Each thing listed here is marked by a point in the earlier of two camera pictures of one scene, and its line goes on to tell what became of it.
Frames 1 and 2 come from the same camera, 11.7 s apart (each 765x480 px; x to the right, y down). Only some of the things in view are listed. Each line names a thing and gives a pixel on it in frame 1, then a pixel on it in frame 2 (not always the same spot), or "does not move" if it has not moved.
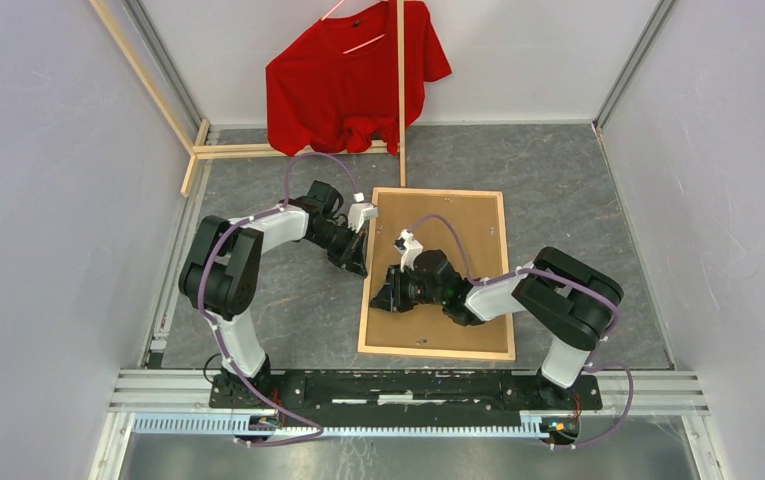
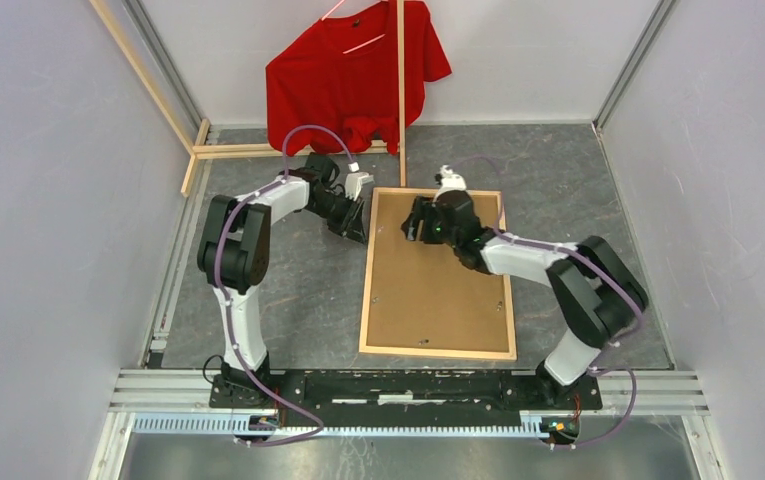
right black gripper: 390,297 → 426,210
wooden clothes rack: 196,143 does not move
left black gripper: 352,258 → 351,225
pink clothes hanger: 363,43 does not move
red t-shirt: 336,87 does not move
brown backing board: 425,326 does not move
